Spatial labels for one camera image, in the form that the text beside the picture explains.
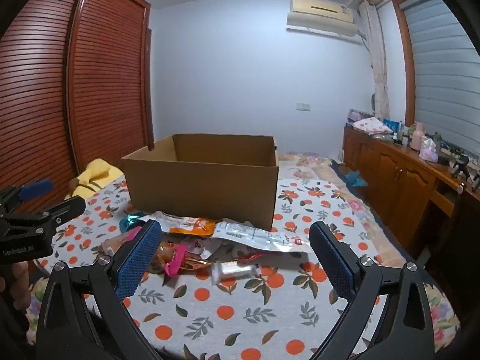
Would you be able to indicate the teal cloth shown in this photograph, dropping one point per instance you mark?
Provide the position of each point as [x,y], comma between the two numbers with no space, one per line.
[356,180]

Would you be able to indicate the long white clear packet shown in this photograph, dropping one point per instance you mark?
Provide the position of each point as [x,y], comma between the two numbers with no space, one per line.
[262,237]

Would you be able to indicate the blue foil snack packet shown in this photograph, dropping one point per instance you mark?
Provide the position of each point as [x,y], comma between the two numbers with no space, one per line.
[129,221]

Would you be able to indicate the grey window blind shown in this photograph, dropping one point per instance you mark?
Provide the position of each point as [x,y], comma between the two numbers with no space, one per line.
[442,75]

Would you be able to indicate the floral quilt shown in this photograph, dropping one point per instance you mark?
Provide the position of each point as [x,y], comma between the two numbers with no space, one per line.
[311,161]

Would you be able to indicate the blue wipes pack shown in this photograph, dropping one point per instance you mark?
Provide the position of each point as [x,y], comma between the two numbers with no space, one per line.
[392,124]

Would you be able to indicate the white purple print packet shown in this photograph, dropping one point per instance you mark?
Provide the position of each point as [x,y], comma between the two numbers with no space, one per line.
[200,246]

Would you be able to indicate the black tripod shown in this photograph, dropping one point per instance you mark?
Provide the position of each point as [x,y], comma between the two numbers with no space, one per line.
[460,165]

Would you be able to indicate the orange white snack packet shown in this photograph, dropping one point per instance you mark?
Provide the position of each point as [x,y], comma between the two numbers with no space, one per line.
[187,225]

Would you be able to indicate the brown cardboard box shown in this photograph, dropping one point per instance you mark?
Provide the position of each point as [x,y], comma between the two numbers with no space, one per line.
[202,191]

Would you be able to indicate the wooden desk with clutter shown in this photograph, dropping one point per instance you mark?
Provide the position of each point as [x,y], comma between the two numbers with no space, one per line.
[397,180]

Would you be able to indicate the red-brown slatted wardrobe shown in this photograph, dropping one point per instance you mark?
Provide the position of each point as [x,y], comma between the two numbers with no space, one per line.
[45,82]

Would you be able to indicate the wall air conditioner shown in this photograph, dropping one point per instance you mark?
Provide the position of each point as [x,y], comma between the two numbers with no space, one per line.
[322,15]

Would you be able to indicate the pink bottle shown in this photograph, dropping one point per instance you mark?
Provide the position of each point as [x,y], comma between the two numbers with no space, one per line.
[417,138]

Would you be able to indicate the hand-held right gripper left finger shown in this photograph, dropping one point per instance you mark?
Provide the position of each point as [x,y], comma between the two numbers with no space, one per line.
[138,260]

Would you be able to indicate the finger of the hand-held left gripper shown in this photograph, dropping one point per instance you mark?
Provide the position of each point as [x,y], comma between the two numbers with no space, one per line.
[35,189]
[67,206]

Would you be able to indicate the white wall switch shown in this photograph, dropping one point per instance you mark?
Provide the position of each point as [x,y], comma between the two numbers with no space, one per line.
[303,107]

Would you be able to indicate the beige snack packet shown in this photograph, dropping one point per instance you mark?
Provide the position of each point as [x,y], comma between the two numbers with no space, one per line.
[114,245]

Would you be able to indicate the brown gold snack packet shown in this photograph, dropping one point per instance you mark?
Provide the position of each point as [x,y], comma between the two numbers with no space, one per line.
[167,252]

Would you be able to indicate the small clear snack packet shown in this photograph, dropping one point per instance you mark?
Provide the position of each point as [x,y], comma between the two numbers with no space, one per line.
[232,271]

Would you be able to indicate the yellow plush toy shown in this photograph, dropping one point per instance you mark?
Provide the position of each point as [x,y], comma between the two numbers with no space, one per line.
[95,174]

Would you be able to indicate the pink snack wrapper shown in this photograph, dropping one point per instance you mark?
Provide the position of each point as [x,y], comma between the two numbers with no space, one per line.
[176,264]

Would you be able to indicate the person's left hand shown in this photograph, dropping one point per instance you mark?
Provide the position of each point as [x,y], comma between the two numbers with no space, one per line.
[17,277]

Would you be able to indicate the folded floral cloth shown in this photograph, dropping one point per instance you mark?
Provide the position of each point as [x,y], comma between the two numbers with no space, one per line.
[371,125]

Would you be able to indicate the floral curtain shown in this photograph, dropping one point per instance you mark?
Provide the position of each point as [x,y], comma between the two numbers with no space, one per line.
[377,52]

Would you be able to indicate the orange fruit print bedsheet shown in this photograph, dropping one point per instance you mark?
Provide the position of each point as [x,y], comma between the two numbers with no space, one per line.
[232,311]

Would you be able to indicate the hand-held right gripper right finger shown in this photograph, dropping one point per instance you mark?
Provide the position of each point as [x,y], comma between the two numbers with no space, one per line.
[333,262]

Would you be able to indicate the wooden window frame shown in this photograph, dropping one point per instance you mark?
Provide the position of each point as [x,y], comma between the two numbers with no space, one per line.
[405,63]

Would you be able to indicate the purple tissue pack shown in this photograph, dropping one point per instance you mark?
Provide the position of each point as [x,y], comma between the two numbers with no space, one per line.
[428,152]

